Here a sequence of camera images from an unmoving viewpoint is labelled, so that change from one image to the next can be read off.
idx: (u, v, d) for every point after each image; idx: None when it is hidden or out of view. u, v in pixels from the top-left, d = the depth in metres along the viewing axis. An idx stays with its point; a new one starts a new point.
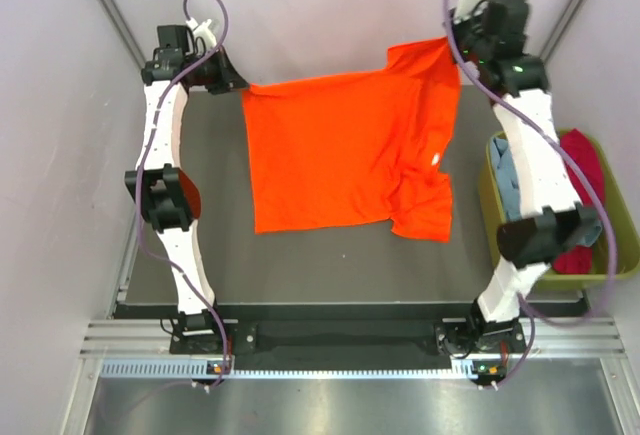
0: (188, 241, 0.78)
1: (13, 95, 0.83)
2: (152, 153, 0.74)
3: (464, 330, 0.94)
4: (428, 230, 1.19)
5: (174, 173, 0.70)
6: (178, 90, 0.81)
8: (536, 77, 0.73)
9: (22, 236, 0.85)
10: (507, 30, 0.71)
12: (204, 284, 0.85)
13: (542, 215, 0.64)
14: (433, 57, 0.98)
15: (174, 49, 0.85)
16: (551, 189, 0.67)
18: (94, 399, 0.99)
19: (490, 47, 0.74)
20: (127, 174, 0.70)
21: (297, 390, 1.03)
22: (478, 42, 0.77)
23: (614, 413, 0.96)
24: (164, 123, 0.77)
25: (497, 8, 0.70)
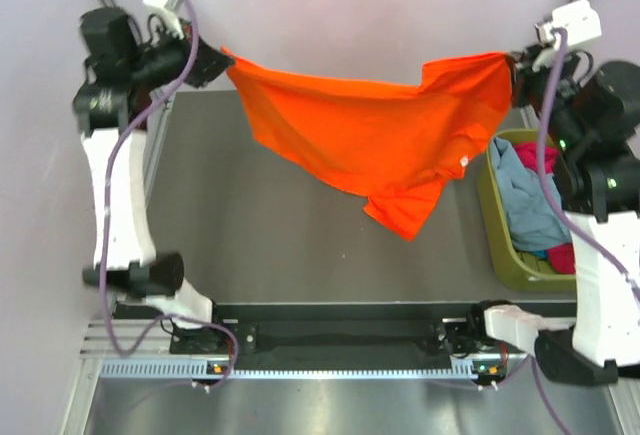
0: (177, 301, 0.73)
1: (14, 96, 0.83)
2: (111, 244, 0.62)
3: (464, 330, 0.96)
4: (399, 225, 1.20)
5: (143, 269, 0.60)
6: (130, 145, 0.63)
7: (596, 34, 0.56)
8: (633, 189, 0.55)
9: (22, 235, 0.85)
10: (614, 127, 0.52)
12: (198, 308, 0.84)
13: (603, 370, 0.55)
14: (484, 71, 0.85)
15: (111, 57, 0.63)
16: (621, 340, 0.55)
18: (94, 399, 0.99)
19: (582, 142, 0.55)
20: (85, 274, 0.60)
21: (297, 390, 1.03)
22: (560, 114, 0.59)
23: (613, 412, 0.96)
24: (119, 201, 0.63)
25: (609, 97, 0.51)
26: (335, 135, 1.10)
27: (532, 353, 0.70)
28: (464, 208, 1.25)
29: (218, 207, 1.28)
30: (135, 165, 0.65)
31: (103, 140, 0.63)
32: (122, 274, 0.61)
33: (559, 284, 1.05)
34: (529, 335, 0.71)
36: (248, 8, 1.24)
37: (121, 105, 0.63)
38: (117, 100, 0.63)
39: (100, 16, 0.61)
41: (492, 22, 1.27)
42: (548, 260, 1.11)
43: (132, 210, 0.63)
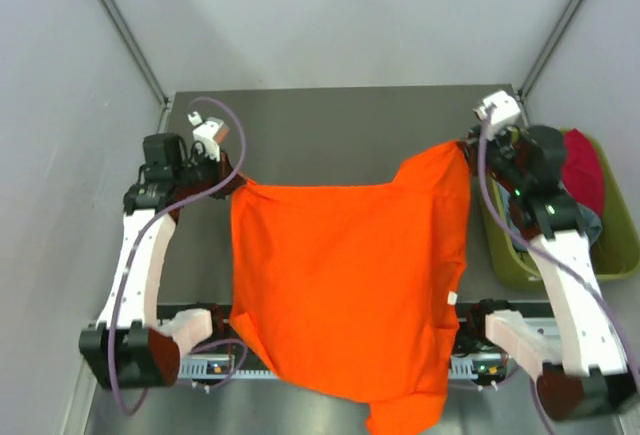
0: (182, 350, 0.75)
1: (15, 96, 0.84)
2: (122, 305, 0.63)
3: (464, 331, 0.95)
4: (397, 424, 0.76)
5: (143, 333, 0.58)
6: (159, 226, 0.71)
7: (515, 112, 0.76)
8: (571, 218, 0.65)
9: (24, 235, 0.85)
10: (545, 167, 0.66)
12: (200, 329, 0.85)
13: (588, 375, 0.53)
14: (444, 163, 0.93)
15: (162, 167, 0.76)
16: (598, 345, 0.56)
18: (94, 400, 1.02)
19: (524, 183, 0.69)
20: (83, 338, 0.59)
21: (297, 390, 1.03)
22: (509, 168, 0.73)
23: None
24: (139, 268, 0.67)
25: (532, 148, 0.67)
26: (325, 233, 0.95)
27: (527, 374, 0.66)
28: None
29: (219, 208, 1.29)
30: (159, 240, 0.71)
31: (142, 219, 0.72)
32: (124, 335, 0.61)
33: None
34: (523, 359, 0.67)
36: (248, 10, 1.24)
37: (160, 201, 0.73)
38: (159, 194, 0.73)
39: (156, 141, 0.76)
41: (491, 23, 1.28)
42: None
43: (148, 271, 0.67)
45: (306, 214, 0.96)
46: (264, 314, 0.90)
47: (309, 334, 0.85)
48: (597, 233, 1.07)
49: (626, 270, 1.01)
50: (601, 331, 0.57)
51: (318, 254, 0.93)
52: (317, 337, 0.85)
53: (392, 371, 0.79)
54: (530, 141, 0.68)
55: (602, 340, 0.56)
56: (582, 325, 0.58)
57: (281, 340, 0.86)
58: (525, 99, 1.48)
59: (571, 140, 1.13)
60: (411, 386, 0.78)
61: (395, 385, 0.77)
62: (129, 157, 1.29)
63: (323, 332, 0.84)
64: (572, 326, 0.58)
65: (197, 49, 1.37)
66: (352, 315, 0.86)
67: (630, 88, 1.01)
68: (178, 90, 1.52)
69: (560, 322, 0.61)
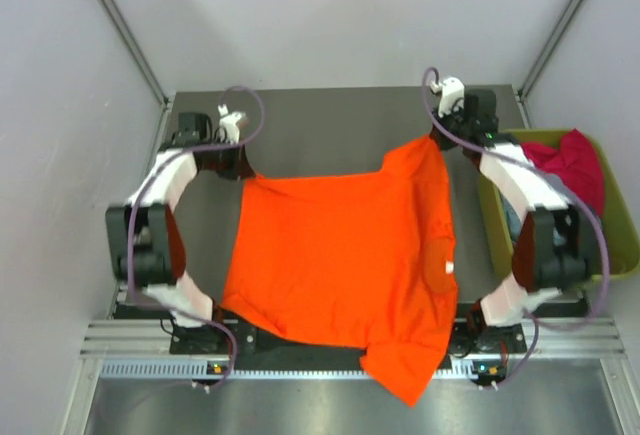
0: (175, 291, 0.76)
1: (15, 96, 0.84)
2: (148, 194, 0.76)
3: (464, 330, 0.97)
4: (397, 377, 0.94)
5: (161, 208, 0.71)
6: (182, 162, 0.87)
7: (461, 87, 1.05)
8: (505, 135, 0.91)
9: (23, 235, 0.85)
10: (481, 108, 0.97)
12: (200, 309, 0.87)
13: (541, 218, 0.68)
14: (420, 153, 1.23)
15: (192, 132, 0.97)
16: (541, 195, 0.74)
18: (94, 399, 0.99)
19: (468, 127, 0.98)
20: (110, 215, 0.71)
21: (297, 390, 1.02)
22: (461, 127, 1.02)
23: (614, 413, 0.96)
24: (165, 176, 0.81)
25: (471, 98, 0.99)
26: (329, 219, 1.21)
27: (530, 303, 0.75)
28: (463, 209, 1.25)
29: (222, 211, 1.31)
30: (181, 169, 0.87)
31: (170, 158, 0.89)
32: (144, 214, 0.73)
33: None
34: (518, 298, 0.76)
36: (248, 10, 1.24)
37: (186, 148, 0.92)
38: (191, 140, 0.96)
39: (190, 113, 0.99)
41: (491, 23, 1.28)
42: None
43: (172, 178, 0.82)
45: (315, 204, 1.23)
46: (274, 295, 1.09)
47: (318, 294, 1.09)
48: (596, 234, 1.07)
49: (626, 270, 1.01)
50: (541, 187, 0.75)
51: (328, 232, 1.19)
52: (327, 295, 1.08)
53: (383, 319, 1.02)
54: (468, 93, 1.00)
55: (543, 191, 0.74)
56: (526, 187, 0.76)
57: (288, 309, 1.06)
58: (525, 99, 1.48)
59: (570, 141, 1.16)
60: (407, 337, 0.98)
61: (389, 329, 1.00)
62: (129, 157, 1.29)
63: (333, 291, 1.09)
64: (520, 192, 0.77)
65: (198, 50, 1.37)
66: (352, 276, 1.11)
67: (630, 88, 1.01)
68: (179, 90, 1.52)
69: (514, 199, 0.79)
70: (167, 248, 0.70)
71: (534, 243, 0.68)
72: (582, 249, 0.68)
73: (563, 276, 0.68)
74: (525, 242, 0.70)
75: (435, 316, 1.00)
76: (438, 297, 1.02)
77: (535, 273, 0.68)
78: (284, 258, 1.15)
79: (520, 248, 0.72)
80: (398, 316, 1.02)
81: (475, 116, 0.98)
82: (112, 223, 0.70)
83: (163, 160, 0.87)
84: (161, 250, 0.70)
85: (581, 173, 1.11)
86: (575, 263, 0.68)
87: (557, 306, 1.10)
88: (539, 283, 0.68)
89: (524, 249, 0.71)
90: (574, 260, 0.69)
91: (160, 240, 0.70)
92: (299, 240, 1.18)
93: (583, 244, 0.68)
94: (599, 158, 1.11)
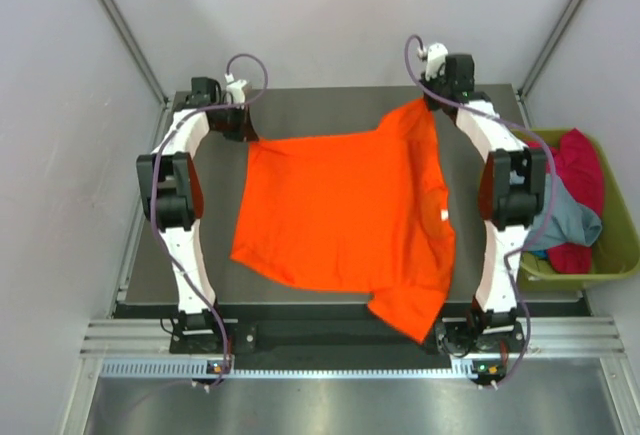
0: (189, 241, 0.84)
1: (14, 96, 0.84)
2: (169, 147, 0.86)
3: (464, 329, 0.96)
4: (407, 317, 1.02)
5: (183, 158, 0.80)
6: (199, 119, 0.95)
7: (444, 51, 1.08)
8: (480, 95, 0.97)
9: (23, 235, 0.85)
10: (460, 70, 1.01)
12: (205, 285, 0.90)
13: (501, 160, 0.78)
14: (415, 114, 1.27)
15: (204, 94, 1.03)
16: (502, 141, 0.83)
18: (94, 399, 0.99)
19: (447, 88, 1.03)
20: (138, 162, 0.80)
21: (297, 390, 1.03)
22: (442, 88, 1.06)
23: (613, 413, 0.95)
24: (185, 130, 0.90)
25: (451, 61, 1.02)
26: (329, 177, 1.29)
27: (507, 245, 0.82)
28: (464, 200, 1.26)
29: (221, 203, 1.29)
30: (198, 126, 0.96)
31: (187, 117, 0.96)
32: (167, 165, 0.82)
33: (555, 284, 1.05)
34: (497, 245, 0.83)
36: (248, 9, 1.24)
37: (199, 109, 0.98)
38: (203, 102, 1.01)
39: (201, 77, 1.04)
41: (491, 22, 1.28)
42: (548, 260, 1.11)
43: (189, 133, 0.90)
45: (312, 164, 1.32)
46: (281, 246, 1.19)
47: (322, 245, 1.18)
48: (597, 233, 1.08)
49: (625, 270, 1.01)
50: (503, 134, 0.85)
51: (326, 190, 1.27)
52: (331, 245, 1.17)
53: (387, 265, 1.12)
54: (447, 55, 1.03)
55: (506, 138, 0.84)
56: (491, 134, 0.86)
57: (295, 259, 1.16)
58: (525, 98, 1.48)
59: (570, 141, 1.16)
60: (407, 281, 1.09)
61: (391, 275, 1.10)
62: (129, 156, 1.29)
63: (336, 243, 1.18)
64: (486, 139, 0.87)
65: (197, 49, 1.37)
66: (354, 228, 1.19)
67: (630, 87, 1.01)
68: (178, 90, 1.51)
69: (481, 146, 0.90)
70: (189, 192, 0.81)
71: (495, 181, 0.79)
72: (534, 186, 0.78)
73: (516, 208, 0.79)
74: (488, 180, 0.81)
75: (434, 261, 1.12)
76: (436, 243, 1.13)
77: (494, 206, 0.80)
78: (285, 214, 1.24)
79: (484, 186, 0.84)
80: (400, 263, 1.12)
81: (453, 77, 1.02)
82: (141, 172, 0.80)
83: (181, 116, 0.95)
84: (184, 194, 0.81)
85: (581, 173, 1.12)
86: (528, 198, 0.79)
87: (557, 306, 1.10)
88: (498, 214, 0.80)
89: (487, 186, 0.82)
90: (526, 196, 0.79)
91: (184, 185, 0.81)
92: (298, 197, 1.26)
93: (535, 182, 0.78)
94: (599, 158, 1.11)
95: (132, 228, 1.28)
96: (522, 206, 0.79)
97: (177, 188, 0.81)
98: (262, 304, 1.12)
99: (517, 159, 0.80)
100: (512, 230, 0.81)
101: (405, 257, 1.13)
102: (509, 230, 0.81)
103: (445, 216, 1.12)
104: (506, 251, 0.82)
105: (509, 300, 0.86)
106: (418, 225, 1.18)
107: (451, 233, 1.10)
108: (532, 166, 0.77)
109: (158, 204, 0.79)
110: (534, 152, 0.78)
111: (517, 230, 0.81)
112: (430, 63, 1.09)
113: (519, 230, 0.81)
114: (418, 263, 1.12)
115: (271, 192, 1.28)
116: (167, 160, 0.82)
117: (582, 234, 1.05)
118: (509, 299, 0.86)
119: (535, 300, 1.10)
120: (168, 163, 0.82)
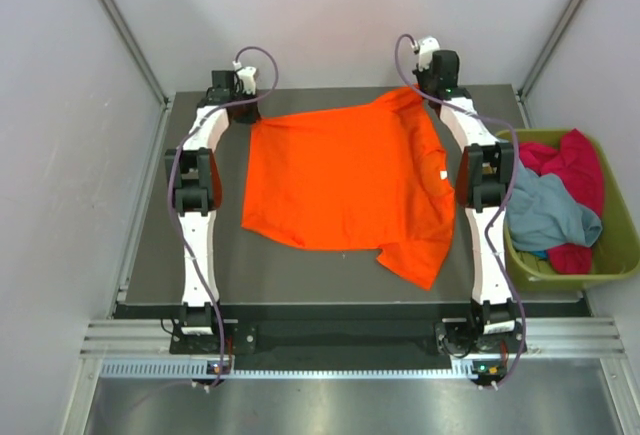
0: (204, 227, 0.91)
1: (14, 97, 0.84)
2: (192, 141, 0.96)
3: (464, 330, 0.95)
4: (415, 271, 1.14)
5: (207, 153, 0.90)
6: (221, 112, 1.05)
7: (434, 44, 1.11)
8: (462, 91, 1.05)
9: (23, 235, 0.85)
10: (444, 67, 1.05)
12: (211, 279, 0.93)
13: (474, 152, 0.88)
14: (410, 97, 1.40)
15: (224, 88, 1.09)
16: (477, 137, 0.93)
18: (94, 399, 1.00)
19: (434, 83, 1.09)
20: (167, 153, 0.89)
21: (297, 390, 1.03)
22: (430, 81, 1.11)
23: (613, 413, 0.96)
24: (207, 126, 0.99)
25: (437, 57, 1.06)
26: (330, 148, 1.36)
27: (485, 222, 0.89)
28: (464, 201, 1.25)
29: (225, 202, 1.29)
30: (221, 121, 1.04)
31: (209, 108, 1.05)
32: (190, 158, 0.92)
33: (557, 285, 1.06)
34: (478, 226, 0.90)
36: (248, 9, 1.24)
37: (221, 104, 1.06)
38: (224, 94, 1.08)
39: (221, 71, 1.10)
41: (492, 22, 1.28)
42: (548, 260, 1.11)
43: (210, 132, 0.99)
45: (313, 137, 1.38)
46: (288, 213, 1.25)
47: (329, 208, 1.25)
48: (597, 233, 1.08)
49: (625, 270, 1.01)
50: (479, 128, 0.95)
51: (329, 160, 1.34)
52: (337, 208, 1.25)
53: (394, 225, 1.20)
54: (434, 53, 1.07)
55: (481, 134, 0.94)
56: (468, 128, 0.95)
57: (303, 223, 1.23)
58: (525, 99, 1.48)
59: (570, 141, 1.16)
60: (411, 235, 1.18)
61: (396, 232, 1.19)
62: (129, 156, 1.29)
63: (342, 208, 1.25)
64: (463, 133, 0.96)
65: (197, 49, 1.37)
66: (358, 191, 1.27)
67: (630, 87, 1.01)
68: (178, 90, 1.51)
69: (459, 139, 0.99)
70: (209, 184, 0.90)
71: (469, 170, 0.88)
72: (503, 176, 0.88)
73: (486, 194, 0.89)
74: (462, 169, 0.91)
75: (436, 216, 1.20)
76: (435, 199, 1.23)
77: (468, 193, 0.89)
78: (289, 184, 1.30)
79: (459, 174, 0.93)
80: (405, 222, 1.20)
81: (439, 74, 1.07)
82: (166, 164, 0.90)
83: (203, 111, 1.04)
84: (206, 185, 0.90)
85: (582, 173, 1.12)
86: (497, 186, 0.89)
87: (558, 306, 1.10)
88: (472, 200, 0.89)
89: (462, 175, 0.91)
90: (495, 184, 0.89)
91: (204, 177, 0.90)
92: (301, 168, 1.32)
93: (504, 173, 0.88)
94: (598, 157, 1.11)
95: (132, 228, 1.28)
96: (491, 193, 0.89)
97: (200, 180, 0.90)
98: (262, 304, 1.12)
99: (490, 152, 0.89)
100: (486, 213, 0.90)
101: (409, 217, 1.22)
102: (484, 213, 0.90)
103: (445, 175, 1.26)
104: (484, 225, 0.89)
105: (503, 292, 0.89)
106: (419, 187, 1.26)
107: (449, 190, 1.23)
108: (501, 158, 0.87)
109: (179, 192, 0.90)
110: (504, 146, 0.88)
111: (491, 212, 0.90)
112: (421, 56, 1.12)
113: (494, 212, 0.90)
114: (420, 218, 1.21)
115: (274, 164, 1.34)
116: (192, 154, 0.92)
117: (582, 237, 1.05)
118: (502, 289, 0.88)
119: (534, 300, 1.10)
120: (192, 157, 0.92)
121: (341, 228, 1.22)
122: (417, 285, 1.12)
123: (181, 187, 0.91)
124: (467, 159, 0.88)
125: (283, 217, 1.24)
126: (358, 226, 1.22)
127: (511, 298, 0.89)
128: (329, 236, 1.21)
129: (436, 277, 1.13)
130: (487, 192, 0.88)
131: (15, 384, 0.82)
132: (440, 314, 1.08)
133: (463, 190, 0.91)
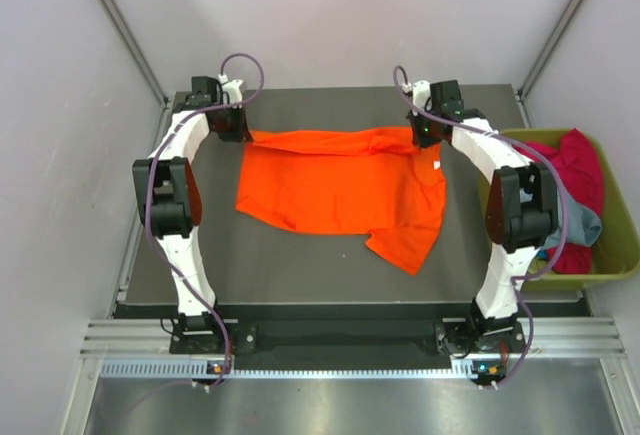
0: (188, 248, 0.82)
1: (13, 98, 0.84)
2: (167, 151, 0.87)
3: (464, 329, 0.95)
4: (402, 255, 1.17)
5: (181, 163, 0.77)
6: (200, 117, 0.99)
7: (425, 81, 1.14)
8: (473, 111, 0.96)
9: (23, 235, 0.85)
10: (446, 89, 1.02)
12: (204, 287, 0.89)
13: (507, 174, 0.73)
14: None
15: (204, 95, 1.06)
16: (505, 158, 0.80)
18: (94, 399, 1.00)
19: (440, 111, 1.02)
20: (137, 164, 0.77)
21: (297, 390, 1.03)
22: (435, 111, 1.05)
23: (614, 413, 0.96)
24: (183, 132, 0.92)
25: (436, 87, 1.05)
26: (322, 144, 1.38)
27: (512, 268, 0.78)
28: (461, 198, 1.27)
29: (220, 190, 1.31)
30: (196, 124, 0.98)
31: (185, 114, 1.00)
32: (164, 169, 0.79)
33: (557, 285, 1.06)
34: (502, 261, 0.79)
36: (248, 10, 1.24)
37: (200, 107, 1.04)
38: (204, 99, 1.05)
39: (202, 76, 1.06)
41: (492, 22, 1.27)
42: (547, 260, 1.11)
43: (187, 135, 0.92)
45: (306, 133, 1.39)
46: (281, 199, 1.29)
47: (320, 195, 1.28)
48: (596, 233, 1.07)
49: (626, 270, 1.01)
50: (505, 150, 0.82)
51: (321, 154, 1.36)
52: (328, 196, 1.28)
53: (383, 213, 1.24)
54: (432, 84, 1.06)
55: (508, 154, 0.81)
56: (492, 151, 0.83)
57: (295, 208, 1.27)
58: (525, 99, 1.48)
59: (570, 140, 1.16)
60: (401, 223, 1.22)
61: (386, 219, 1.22)
62: (129, 157, 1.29)
63: (333, 197, 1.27)
64: (487, 157, 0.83)
65: (196, 48, 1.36)
66: (349, 181, 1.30)
67: (632, 86, 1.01)
68: (178, 90, 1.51)
69: (482, 164, 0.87)
70: (186, 199, 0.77)
71: (507, 200, 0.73)
72: (547, 201, 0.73)
73: (529, 229, 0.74)
74: (496, 198, 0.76)
75: (426, 205, 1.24)
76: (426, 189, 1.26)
77: (505, 228, 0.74)
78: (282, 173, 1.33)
79: (493, 205, 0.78)
80: (393, 211, 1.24)
81: (442, 101, 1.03)
82: (137, 178, 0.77)
83: (179, 120, 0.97)
84: (182, 200, 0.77)
85: (581, 173, 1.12)
86: (539, 215, 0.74)
87: (558, 306, 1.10)
88: (510, 236, 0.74)
89: (496, 205, 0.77)
90: (539, 213, 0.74)
91: (182, 190, 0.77)
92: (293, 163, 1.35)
93: (547, 198, 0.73)
94: (599, 158, 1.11)
95: (132, 228, 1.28)
96: (536, 226, 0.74)
97: (174, 195, 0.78)
98: (261, 304, 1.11)
99: (524, 175, 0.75)
100: (520, 251, 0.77)
101: (398, 205, 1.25)
102: (518, 251, 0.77)
103: (437, 166, 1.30)
104: (512, 273, 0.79)
105: (510, 309, 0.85)
106: (412, 176, 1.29)
107: (441, 179, 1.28)
108: (541, 183, 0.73)
109: (153, 211, 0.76)
110: (541, 166, 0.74)
111: (526, 249, 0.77)
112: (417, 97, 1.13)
113: (529, 251, 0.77)
114: (410, 208, 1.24)
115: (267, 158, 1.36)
116: (165, 164, 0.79)
117: (582, 237, 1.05)
118: (511, 308, 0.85)
119: (534, 300, 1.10)
120: (166, 168, 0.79)
121: (332, 216, 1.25)
122: (401, 269, 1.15)
123: (154, 204, 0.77)
124: (500, 185, 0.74)
125: (277, 202, 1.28)
126: (349, 214, 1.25)
127: (518, 309, 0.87)
128: (319, 222, 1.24)
129: (425, 263, 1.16)
130: (529, 220, 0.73)
131: (15, 383, 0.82)
132: (439, 314, 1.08)
133: (499, 223, 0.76)
